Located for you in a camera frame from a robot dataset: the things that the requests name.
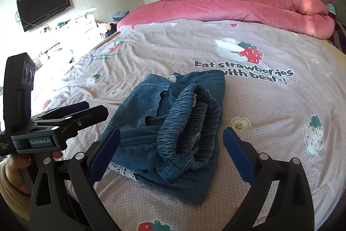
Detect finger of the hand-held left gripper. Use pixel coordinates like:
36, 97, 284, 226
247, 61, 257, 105
58, 105, 109, 134
40, 101, 90, 119

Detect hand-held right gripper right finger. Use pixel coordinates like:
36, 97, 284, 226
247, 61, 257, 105
222, 127, 315, 231

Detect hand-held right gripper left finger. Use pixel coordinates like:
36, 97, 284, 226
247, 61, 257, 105
28, 126, 122, 231

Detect blue denim pants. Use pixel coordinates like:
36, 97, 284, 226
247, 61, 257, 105
97, 70, 226, 206

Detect person's left hand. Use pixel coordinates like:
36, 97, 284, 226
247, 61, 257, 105
5, 151, 63, 195

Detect pink strawberry print bed sheet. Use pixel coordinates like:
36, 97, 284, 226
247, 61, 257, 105
30, 18, 346, 231

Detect white drawer cabinet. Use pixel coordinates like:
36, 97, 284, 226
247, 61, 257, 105
30, 8, 102, 77

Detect pile of clothes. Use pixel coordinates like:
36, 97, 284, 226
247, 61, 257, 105
98, 21, 119, 34

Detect black flat screen television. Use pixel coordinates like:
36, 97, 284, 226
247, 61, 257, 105
16, 0, 72, 32

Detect folded grey clothes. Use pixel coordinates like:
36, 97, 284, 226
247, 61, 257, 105
112, 10, 131, 23

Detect beige bed sheet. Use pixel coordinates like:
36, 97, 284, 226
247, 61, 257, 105
324, 40, 346, 60

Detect pink quilt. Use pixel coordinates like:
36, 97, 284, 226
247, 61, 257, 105
116, 0, 337, 39

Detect striped pillow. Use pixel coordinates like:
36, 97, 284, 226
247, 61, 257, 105
328, 23, 346, 53

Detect teal and red cloth item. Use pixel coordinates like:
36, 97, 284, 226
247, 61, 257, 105
325, 0, 337, 22

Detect black television cable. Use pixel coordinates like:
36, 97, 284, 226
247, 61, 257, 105
16, 10, 54, 27

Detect wooden bed frame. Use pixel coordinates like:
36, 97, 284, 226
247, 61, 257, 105
93, 31, 121, 51

